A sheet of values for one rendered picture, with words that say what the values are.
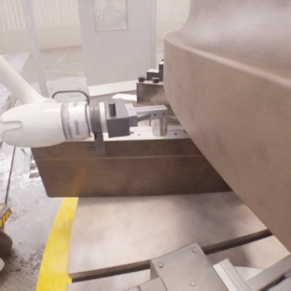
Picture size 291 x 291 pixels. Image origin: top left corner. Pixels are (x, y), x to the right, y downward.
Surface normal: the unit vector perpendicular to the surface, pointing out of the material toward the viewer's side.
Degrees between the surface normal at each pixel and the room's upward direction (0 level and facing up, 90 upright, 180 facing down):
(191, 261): 0
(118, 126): 90
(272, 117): 90
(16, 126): 64
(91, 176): 90
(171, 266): 0
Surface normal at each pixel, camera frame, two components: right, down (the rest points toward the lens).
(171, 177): 0.04, 0.53
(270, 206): -0.95, 0.18
